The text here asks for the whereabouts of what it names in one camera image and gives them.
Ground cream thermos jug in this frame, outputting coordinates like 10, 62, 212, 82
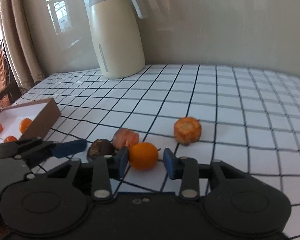
89, 0, 148, 79

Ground dark chestnut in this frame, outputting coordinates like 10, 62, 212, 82
87, 139, 115, 161

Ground wooden sofa orange cushions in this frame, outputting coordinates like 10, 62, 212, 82
0, 42, 21, 108

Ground orange kumquat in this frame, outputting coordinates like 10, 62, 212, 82
19, 118, 32, 134
129, 142, 158, 170
4, 135, 18, 143

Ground checkered white tablecloth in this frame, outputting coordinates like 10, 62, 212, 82
16, 64, 300, 239

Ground brown cardboard box tray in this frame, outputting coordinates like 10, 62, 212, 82
0, 98, 61, 143

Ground beige curtain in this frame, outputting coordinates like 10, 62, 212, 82
0, 0, 45, 92

